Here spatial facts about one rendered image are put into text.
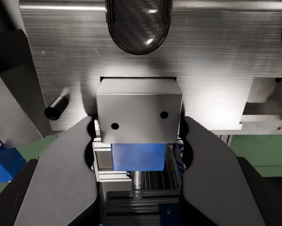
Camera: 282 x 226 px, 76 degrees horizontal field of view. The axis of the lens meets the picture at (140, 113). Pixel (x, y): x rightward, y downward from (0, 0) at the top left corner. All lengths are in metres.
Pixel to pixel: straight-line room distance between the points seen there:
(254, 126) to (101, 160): 0.93
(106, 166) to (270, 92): 1.04
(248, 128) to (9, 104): 0.29
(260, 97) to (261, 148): 1.43
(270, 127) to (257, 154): 1.33
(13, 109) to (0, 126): 0.03
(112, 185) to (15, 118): 1.10
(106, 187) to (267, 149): 1.19
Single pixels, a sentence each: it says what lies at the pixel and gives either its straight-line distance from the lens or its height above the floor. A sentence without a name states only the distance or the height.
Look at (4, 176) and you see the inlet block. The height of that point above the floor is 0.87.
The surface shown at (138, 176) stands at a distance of 0.17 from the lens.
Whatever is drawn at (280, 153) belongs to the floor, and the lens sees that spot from 1.74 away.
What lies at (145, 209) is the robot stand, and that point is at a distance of 0.51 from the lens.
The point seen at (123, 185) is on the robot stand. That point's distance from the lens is 1.28.
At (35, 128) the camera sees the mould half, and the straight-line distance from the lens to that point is 0.21.
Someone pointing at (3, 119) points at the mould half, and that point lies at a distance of 0.22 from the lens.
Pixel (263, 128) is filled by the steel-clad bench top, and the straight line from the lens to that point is 0.31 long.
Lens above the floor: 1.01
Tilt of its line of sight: 61 degrees down
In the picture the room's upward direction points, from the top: 177 degrees clockwise
